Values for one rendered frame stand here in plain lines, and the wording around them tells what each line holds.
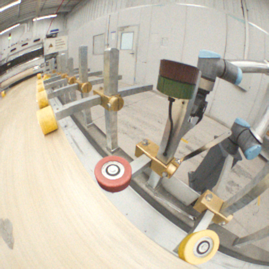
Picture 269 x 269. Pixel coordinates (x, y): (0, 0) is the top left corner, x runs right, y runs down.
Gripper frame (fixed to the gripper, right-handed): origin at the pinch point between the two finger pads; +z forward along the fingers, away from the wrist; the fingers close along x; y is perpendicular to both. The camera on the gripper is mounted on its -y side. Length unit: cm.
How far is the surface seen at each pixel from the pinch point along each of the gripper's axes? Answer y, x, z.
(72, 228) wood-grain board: -56, -6, -9
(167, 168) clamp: -29.5, -6.8, -4.4
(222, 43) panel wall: 242, 30, -98
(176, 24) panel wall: 231, 146, -122
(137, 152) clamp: -30.2, 3.6, -2.6
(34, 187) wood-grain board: -60, 6, -9
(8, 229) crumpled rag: -73, -1, -10
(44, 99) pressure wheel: -49, 46, -13
